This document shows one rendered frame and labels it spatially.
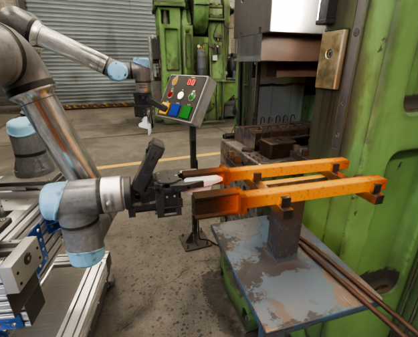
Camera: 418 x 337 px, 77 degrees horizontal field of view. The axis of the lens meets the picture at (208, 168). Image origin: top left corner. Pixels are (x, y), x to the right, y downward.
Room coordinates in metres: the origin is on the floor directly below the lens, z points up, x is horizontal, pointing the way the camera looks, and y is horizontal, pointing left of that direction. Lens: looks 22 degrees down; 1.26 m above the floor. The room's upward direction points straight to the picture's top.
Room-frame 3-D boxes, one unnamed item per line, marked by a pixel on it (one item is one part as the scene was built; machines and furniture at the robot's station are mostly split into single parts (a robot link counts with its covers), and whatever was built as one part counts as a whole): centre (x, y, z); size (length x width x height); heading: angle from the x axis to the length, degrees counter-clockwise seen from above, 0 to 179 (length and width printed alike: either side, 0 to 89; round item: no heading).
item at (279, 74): (1.22, -0.40, 1.24); 0.30 x 0.07 x 0.06; 110
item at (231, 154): (0.71, -0.17, 1.02); 0.23 x 0.06 x 0.02; 106
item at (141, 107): (1.32, 0.32, 1.07); 0.09 x 0.08 x 0.12; 96
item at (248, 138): (1.23, -0.36, 0.96); 0.42 x 0.20 x 0.09; 110
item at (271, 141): (1.01, -0.28, 0.95); 0.12 x 0.08 x 0.06; 110
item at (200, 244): (1.66, 0.10, 0.05); 0.22 x 0.22 x 0.09; 20
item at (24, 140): (1.08, 0.77, 0.98); 0.13 x 0.12 x 0.14; 14
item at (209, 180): (0.52, 0.01, 1.00); 0.09 x 0.03 x 0.06; 101
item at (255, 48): (1.23, -0.36, 1.32); 0.42 x 0.20 x 0.10; 110
